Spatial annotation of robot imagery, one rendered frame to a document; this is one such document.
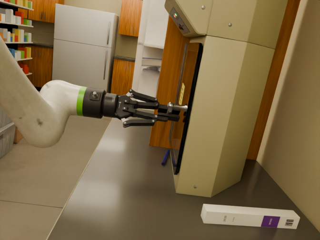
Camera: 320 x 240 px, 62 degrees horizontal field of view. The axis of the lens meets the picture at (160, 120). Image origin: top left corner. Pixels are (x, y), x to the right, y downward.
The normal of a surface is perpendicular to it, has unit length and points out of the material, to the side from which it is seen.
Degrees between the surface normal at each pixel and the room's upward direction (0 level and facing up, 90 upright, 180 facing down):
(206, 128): 90
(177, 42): 90
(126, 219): 0
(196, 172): 90
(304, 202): 90
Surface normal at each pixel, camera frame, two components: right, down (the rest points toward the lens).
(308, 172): -0.99, -0.15
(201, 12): 0.03, 0.28
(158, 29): -0.40, 0.24
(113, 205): 0.15, -0.95
